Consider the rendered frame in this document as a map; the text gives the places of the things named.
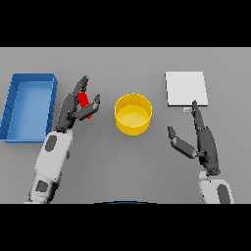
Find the pale square measuring scale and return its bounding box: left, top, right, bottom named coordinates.
left=164, top=71, right=210, bottom=113

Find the yellow bowl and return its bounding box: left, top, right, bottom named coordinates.
left=114, top=93, right=154, bottom=136

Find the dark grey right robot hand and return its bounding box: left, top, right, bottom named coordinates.
left=167, top=99, right=222, bottom=176

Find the blue tray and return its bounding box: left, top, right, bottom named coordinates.
left=0, top=73, right=59, bottom=144

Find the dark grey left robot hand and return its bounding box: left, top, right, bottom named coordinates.
left=55, top=75, right=101, bottom=133

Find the red beaker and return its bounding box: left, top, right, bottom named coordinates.
left=76, top=91, right=94, bottom=121

